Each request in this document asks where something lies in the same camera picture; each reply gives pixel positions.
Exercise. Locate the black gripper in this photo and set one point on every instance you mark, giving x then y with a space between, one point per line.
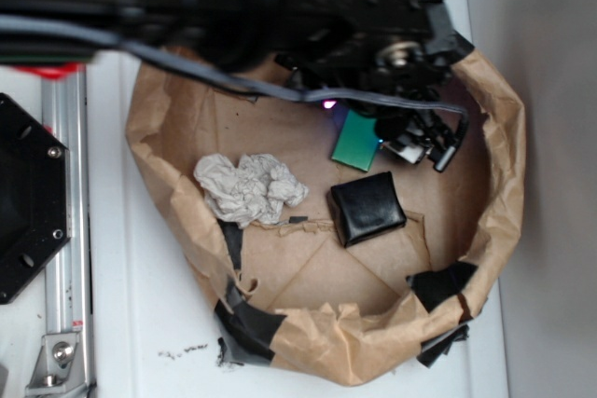
387 53

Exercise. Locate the green rectangular block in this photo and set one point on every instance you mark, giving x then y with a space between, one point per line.
357 144

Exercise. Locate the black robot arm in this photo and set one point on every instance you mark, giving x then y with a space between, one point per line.
229 44

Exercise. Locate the black taped cube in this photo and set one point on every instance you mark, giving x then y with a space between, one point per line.
365 208

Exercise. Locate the crumpled white paper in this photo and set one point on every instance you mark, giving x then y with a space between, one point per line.
255 189

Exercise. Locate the brown paper bag tray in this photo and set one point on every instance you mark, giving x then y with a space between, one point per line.
291 296

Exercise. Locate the white plastic board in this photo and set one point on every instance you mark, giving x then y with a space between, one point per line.
155 334

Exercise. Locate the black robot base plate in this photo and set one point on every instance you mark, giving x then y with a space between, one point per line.
33 209

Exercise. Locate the aluminium extrusion rail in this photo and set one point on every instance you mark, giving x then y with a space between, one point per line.
67 275

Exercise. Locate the metal corner bracket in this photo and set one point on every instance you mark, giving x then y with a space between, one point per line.
60 368

